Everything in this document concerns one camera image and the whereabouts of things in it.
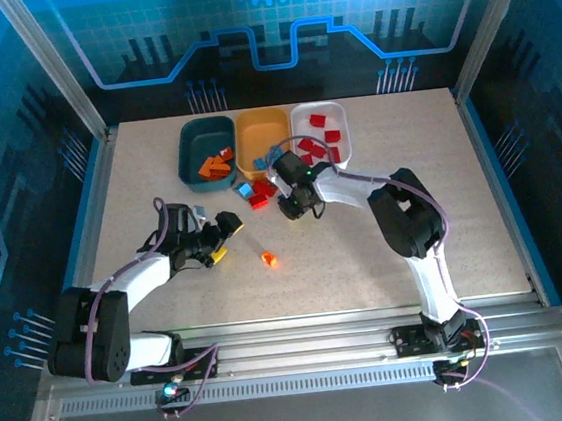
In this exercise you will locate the red square lego brick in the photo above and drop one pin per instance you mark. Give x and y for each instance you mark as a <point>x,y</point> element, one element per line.
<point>306,145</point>

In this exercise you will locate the blue lego brick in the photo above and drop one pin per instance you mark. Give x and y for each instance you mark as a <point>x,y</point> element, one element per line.
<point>260,164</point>
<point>272,151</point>

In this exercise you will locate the small red lego piece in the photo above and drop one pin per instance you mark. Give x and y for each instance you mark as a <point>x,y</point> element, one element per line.
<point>318,151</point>

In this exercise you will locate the orange arch lego brick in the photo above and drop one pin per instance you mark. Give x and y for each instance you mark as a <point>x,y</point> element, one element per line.
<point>268,258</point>

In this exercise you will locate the red lego with slope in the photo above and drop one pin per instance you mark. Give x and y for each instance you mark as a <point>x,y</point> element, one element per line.
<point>332,136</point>

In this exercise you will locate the large orange slope lego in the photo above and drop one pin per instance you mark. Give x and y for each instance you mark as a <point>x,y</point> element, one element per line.
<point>216,164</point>

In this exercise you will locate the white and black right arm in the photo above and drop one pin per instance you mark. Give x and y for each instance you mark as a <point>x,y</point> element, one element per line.
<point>434,280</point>

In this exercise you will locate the blue wedge lego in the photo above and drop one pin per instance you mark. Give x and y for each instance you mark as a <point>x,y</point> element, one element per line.
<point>244,190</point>

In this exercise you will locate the long red lego brick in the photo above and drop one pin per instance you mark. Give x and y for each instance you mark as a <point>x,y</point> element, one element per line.
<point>258,201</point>

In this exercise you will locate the yellow plastic container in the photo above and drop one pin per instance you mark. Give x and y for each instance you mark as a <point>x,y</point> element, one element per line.
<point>260,132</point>

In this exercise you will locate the white plastic container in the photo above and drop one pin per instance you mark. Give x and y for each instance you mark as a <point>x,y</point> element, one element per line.
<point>338,114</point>

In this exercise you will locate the teal plastic container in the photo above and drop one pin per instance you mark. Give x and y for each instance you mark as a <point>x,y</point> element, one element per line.
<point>198,139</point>

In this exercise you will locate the small controller board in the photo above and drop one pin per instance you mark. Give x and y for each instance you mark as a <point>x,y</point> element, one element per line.
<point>448,368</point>
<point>171,390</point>

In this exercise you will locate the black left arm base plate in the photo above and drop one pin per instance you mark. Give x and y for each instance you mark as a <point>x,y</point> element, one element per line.
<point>202,367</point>

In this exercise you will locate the aluminium side rail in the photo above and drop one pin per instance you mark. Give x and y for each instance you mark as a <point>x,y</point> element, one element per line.
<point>469,125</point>
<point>103,164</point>

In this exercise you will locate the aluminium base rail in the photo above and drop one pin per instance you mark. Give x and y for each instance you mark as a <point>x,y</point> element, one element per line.
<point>300,349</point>

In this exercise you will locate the slotted aluminium rail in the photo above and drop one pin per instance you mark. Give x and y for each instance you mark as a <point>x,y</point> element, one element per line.
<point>279,386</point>

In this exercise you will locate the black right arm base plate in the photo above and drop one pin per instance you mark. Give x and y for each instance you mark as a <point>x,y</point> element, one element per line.
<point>408,343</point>

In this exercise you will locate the aluminium frame post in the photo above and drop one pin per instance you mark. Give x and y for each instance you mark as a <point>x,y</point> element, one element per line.
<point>492,22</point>
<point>52,68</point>

